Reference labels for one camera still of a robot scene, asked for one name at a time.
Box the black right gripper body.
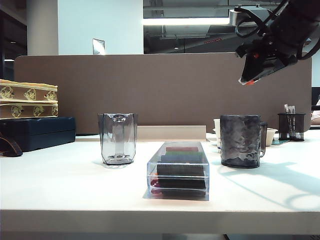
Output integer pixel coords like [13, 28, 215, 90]
[236, 17, 308, 66]

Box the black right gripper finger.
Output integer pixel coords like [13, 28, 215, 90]
[252, 59, 286, 85]
[238, 56, 266, 86]

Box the white paper cup blue print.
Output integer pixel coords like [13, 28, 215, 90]
[213, 118, 222, 154]

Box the person in pink shirt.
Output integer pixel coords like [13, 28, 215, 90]
[310, 99, 320, 120]

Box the black mesh pen holder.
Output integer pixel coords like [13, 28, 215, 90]
[277, 112, 307, 142]

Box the grey translucent textured mug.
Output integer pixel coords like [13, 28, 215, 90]
[219, 114, 269, 169]

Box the white ceiling strip light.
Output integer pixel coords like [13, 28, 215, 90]
[142, 16, 231, 26]

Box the brown desk partition panel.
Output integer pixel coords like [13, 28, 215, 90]
[13, 51, 313, 136]

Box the stack of coloured sheets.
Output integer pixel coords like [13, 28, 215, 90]
[151, 146, 207, 196]

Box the clear plastic rectangular box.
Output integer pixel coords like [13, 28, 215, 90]
[146, 141, 210, 202]

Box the clear faceted glass tumbler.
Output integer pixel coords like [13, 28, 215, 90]
[97, 112, 138, 166]

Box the dark blue hard case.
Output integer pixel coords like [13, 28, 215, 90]
[0, 116, 77, 153]

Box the brown gold patterned box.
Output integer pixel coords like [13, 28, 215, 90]
[0, 79, 59, 104]
[0, 101, 59, 120]

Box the black camera cable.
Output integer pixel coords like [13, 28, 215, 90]
[234, 18, 266, 38]

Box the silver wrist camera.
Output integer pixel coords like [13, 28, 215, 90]
[229, 4, 266, 26]

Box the brown leather strap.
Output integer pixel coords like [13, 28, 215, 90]
[0, 134, 24, 158]

